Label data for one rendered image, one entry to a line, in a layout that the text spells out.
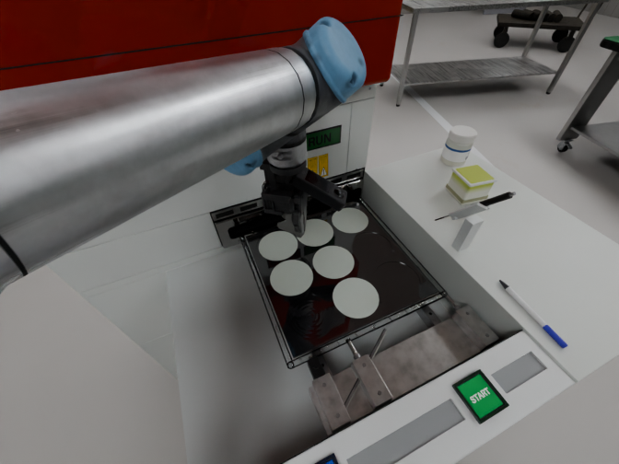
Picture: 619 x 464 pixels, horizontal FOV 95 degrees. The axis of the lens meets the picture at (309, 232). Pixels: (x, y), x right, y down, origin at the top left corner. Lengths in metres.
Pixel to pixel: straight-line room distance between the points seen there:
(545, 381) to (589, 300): 0.21
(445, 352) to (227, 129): 0.57
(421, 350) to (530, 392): 0.17
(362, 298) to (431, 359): 0.17
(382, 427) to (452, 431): 0.10
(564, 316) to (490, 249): 0.17
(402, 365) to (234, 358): 0.35
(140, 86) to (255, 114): 0.08
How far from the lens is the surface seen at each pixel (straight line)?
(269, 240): 0.75
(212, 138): 0.20
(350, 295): 0.65
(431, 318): 0.72
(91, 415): 1.79
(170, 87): 0.20
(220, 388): 0.68
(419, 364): 0.63
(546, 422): 1.76
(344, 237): 0.75
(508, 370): 0.60
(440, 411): 0.54
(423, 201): 0.80
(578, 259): 0.82
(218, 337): 0.72
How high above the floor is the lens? 1.45
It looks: 46 degrees down
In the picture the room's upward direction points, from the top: 2 degrees counter-clockwise
